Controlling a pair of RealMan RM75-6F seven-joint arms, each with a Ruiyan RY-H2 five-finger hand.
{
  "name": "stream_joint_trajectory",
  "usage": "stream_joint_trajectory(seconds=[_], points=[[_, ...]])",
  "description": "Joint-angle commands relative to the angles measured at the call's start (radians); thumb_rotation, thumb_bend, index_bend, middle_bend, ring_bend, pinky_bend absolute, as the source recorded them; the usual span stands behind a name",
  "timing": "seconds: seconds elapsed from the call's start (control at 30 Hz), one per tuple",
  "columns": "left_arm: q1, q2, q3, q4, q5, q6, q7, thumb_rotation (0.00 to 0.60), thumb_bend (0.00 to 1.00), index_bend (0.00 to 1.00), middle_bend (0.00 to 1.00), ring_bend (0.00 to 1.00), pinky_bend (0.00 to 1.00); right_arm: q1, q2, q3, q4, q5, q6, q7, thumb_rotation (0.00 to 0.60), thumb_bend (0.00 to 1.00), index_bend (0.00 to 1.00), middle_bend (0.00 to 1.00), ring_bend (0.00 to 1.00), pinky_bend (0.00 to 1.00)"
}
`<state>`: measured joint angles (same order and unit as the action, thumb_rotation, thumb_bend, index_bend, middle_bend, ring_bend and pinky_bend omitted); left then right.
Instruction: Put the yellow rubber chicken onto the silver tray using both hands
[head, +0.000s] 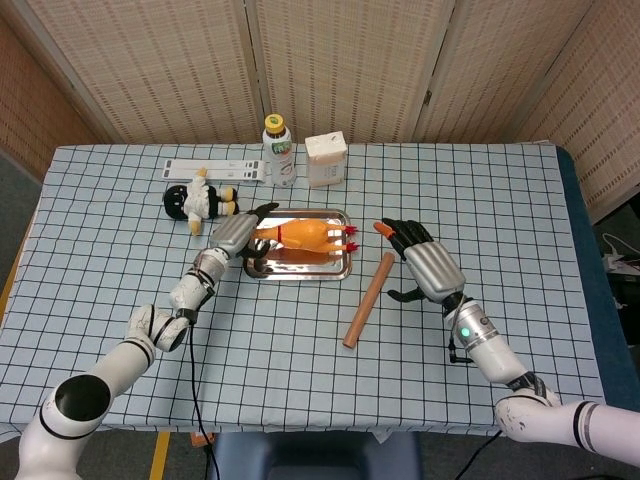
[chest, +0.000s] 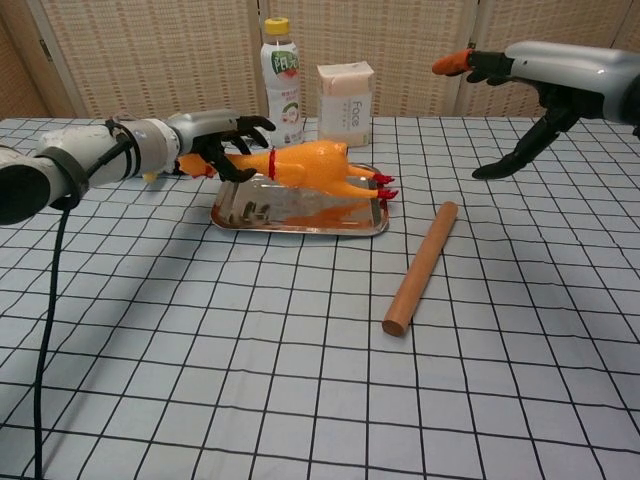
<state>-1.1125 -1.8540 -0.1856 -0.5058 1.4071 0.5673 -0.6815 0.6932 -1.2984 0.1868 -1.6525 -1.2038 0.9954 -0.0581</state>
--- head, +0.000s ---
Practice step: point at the white paper strip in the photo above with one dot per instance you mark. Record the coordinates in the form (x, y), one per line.
(225, 169)

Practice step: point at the blue table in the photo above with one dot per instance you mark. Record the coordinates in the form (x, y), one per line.
(595, 280)

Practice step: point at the woven folding screen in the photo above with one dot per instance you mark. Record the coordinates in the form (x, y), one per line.
(350, 65)

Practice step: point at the blue checkered tablecloth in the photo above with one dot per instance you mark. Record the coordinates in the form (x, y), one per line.
(300, 350)

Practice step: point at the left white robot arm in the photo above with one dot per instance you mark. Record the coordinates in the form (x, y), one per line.
(120, 360)

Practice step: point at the wooden rolling pin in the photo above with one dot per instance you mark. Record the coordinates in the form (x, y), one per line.
(369, 300)

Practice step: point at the blue robot base seat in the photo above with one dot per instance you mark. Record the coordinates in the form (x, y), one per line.
(310, 457)

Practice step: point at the silver metal tray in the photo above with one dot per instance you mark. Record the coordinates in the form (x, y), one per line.
(300, 270)

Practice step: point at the black white plush doll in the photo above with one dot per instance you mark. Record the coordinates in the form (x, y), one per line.
(200, 200)

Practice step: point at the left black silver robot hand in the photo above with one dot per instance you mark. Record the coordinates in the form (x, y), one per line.
(235, 235)

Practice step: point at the yellow capped drink bottle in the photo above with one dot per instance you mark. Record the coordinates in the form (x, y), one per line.
(281, 160)

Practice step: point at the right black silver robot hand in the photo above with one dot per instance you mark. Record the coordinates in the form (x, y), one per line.
(432, 265)

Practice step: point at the white tissue pack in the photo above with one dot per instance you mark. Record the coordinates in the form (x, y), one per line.
(326, 162)

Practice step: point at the yellow rubber chicken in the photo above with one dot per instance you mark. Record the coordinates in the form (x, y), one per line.
(305, 235)

